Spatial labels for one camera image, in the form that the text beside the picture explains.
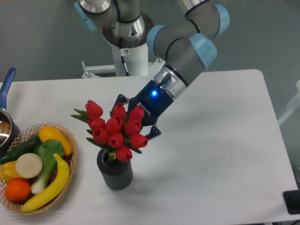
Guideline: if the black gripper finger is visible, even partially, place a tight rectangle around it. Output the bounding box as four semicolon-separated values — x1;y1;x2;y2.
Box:
110;94;129;117
140;124;161;140

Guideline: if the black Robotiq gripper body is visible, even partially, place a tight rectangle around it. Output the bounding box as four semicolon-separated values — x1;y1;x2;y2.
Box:
127;80;174;126

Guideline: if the red tulip bouquet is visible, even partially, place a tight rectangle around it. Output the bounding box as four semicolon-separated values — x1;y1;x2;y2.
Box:
71;100;148;165

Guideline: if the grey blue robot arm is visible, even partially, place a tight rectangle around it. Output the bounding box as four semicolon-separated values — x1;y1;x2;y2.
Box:
75;0;230;139

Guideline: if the dark grey ribbed vase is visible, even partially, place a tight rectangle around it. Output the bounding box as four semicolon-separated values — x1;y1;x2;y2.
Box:
97;149;133;190

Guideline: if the yellow squash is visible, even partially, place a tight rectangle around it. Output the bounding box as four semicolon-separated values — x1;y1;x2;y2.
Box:
38;126;73;156

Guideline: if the green white bok choy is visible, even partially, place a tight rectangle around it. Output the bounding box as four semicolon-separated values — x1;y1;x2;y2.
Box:
31;139;65;195

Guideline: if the yellow banana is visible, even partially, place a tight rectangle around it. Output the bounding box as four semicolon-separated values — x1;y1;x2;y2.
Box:
21;153;70;212

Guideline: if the green cucumber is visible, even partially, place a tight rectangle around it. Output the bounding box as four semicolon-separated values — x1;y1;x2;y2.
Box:
0;136;41;165

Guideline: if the beige round mushroom cap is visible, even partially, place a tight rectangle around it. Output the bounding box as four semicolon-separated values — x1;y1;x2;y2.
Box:
15;153;43;179

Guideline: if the yellow bell pepper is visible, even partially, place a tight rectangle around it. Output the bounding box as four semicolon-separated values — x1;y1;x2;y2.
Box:
0;161;21;182

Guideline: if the orange fruit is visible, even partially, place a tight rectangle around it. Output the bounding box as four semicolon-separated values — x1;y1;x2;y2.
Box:
5;179;31;202

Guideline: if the woven wicker basket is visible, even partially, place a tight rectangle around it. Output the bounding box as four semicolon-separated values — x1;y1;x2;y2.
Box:
0;122;77;215

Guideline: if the black device at edge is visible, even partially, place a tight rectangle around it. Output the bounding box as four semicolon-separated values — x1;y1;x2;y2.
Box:
283;190;300;215

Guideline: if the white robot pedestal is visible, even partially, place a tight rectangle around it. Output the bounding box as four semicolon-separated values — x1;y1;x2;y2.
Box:
82;44;165;78

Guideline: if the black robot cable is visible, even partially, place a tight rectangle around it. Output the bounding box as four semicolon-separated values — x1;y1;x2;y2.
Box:
118;37;130;77

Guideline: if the blue handled saucepan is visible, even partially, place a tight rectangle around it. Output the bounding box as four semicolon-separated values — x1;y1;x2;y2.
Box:
0;67;20;157

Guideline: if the white frame at right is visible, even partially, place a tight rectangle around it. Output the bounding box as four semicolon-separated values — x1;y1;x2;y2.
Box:
277;80;300;126

